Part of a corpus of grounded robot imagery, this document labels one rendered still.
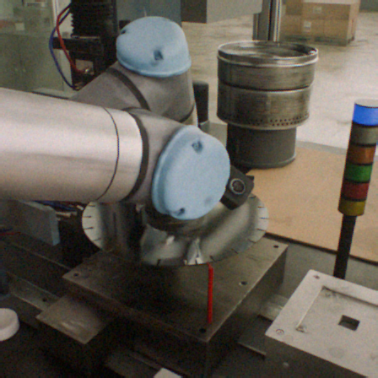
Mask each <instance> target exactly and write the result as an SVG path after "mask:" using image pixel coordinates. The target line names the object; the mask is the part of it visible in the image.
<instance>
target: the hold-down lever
mask: <svg viewBox="0 0 378 378"><path fill-rule="evenodd" d="M99 31H100V41H101V42H102V44H103V47H104V58H105V70H106V69H107V68H109V67H110V66H111V65H112V49H111V43H112V42H113V40H114V34H113V23H112V21H111V20H110V19H101V20H100V22H99Z"/></svg>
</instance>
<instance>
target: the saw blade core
mask: <svg viewBox="0 0 378 378"><path fill-rule="evenodd" d="M250 198H251V199H250ZM145 205H146V204H138V203H117V202H90V203H89V204H88V206H86V208H85V210H84V212H83V216H82V226H83V230H84V233H85V234H86V235H87V237H88V238H89V239H90V240H91V241H92V242H93V243H94V244H95V245H96V246H98V247H99V248H100V249H101V250H103V251H104V252H106V253H109V254H110V255H112V256H114V257H117V258H121V259H125V260H128V261H131V262H137V263H142V264H147V265H154V266H157V264H158V260H159V266H162V267H184V266H185V265H186V264H185V261H186V262H187V266H194V265H201V264H206V263H207V262H209V263H210V262H213V261H215V262H217V261H223V260H225V259H228V258H231V257H234V256H237V254H241V253H242V252H244V251H246V250H247V249H249V248H250V247H252V246H254V245H255V244H256V243H257V242H258V241H259V240H260V239H261V238H262V237H263V236H264V234H265V232H267V228H268V225H269V214H268V210H267V208H266V206H265V204H263V203H262V201H261V200H260V199H259V198H258V197H256V196H255V195H254V194H253V193H250V195H249V196H248V198H247V200H246V202H245V204H243V205H242V206H240V207H239V208H237V209H235V210H230V209H229V208H227V207H226V206H224V205H223V204H221V203H220V202H219V203H218V204H217V205H215V206H214V207H213V208H212V209H211V210H210V211H209V212H208V213H207V215H206V217H205V218H204V220H202V221H201V222H199V223H198V224H194V225H192V226H188V227H185V228H165V227H161V226H158V225H156V224H153V223H151V222H150V221H148V220H147V218H146V217H145V213H144V207H145ZM94 206H95V207H94ZM89 217H91V218H89ZM99 239H101V240H99ZM248 240H249V241H248ZM112 249H115V250H112ZM231 250H233V251H231ZM132 257H134V258H132ZM210 257H212V258H213V260H212V259H211V258H210ZM196 258H200V260H201V261H202V263H198V262H197V260H196ZM131 259H132V260H131Z"/></svg>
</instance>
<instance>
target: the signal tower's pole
mask: <svg viewBox="0 0 378 378"><path fill-rule="evenodd" d="M356 219H357V217H350V216H346V215H343V220H342V227H341V231H340V236H339V242H338V247H337V255H336V261H335V266H334V270H333V275H332V276H333V277H336V278H340V279H342V280H344V279H345V276H346V271H347V266H348V258H349V253H350V249H351V245H352V239H353V235H354V227H355V225H356Z"/></svg>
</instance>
